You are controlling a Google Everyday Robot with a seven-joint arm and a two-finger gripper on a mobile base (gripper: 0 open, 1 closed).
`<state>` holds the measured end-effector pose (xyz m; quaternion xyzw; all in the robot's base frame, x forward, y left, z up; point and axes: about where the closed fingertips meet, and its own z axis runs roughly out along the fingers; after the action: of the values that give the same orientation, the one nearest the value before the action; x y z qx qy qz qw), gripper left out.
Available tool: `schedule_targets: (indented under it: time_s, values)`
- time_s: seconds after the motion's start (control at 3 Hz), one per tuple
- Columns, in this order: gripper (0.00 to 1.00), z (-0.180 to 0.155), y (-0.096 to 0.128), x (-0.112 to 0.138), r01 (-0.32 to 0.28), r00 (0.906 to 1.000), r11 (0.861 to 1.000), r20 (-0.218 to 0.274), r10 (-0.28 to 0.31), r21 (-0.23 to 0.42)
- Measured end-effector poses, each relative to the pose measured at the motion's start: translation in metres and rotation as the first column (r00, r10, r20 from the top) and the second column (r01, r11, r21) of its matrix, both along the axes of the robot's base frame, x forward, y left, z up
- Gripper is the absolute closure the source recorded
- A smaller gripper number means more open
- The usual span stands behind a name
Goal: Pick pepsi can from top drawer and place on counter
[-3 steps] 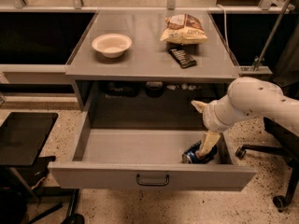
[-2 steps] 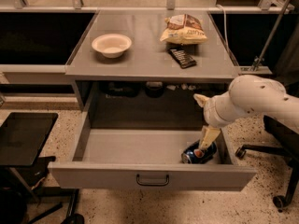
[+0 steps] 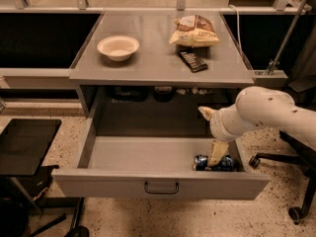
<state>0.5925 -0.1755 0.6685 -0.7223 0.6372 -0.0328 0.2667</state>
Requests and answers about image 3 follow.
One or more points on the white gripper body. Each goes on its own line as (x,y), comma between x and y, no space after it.
(218,126)

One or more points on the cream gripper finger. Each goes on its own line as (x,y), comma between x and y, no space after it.
(217,150)
(206,112)

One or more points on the blue pepsi can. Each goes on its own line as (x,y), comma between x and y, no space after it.
(225,164)

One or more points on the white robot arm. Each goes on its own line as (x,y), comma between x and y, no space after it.
(256,108)

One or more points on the grey counter cabinet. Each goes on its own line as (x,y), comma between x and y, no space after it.
(157,63)

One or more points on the grey open drawer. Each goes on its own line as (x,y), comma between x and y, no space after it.
(127,143)

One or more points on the dark chocolate bar wrapper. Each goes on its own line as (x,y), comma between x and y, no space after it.
(195,63)

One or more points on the yellow chip bag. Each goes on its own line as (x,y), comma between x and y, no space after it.
(194,31)

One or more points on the white paper bowl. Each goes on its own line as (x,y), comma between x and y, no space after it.
(118,48)

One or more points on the black side table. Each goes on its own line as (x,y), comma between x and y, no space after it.
(24,143)

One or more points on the black drawer handle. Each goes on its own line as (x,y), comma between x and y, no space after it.
(160,189)

